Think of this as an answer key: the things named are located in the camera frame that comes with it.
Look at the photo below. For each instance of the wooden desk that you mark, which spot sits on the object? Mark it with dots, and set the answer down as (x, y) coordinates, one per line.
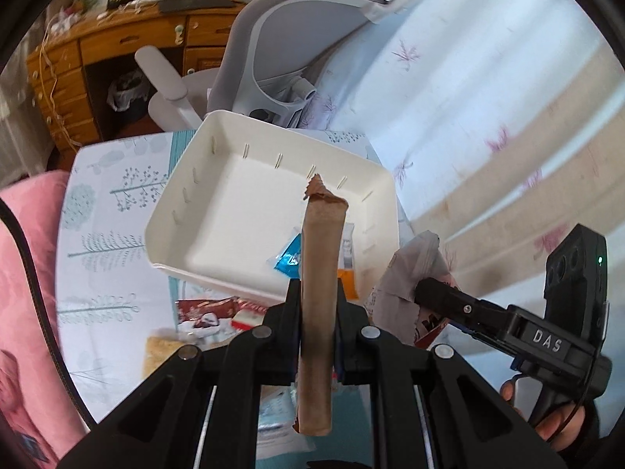
(112, 39)

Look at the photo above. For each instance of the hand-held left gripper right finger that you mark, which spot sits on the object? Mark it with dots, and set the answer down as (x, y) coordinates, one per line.
(349, 347)

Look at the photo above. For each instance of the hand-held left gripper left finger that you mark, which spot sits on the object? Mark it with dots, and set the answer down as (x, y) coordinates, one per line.
(288, 332)

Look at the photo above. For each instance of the beige snack packet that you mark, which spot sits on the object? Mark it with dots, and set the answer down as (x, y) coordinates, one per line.
(158, 356)

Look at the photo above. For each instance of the grey office chair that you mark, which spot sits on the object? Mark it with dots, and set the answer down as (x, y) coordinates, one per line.
(293, 34)

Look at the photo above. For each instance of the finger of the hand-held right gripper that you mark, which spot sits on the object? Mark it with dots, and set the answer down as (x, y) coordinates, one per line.
(459, 305)
(476, 333)

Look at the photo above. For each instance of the clear plastic packet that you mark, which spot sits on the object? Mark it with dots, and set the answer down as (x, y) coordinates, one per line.
(276, 420)

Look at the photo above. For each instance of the white leaf print curtain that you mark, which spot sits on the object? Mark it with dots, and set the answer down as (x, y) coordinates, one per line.
(464, 83)

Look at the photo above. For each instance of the white plastic tray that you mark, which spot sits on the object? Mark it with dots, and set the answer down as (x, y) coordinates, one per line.
(234, 205)

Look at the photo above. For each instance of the brown snack stick packet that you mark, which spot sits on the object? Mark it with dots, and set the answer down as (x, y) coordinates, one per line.
(317, 303)

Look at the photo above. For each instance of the person's right hand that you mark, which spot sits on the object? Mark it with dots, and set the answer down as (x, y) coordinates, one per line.
(561, 427)

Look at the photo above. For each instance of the black keyboard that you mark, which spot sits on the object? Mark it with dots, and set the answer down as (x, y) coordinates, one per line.
(195, 5)

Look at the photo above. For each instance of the blue snack packet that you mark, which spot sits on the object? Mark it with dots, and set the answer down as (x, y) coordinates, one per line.
(288, 259)

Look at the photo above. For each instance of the red white snack packet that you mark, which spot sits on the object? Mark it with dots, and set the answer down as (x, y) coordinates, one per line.
(405, 273)

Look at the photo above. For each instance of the dark red snack packet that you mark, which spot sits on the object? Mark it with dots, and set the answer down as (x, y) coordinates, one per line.
(205, 312)

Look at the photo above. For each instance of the white orange snack packet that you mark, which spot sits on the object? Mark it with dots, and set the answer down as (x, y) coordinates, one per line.
(347, 254)

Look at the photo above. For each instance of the teal table mat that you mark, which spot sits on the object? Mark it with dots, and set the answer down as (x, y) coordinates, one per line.
(351, 425)

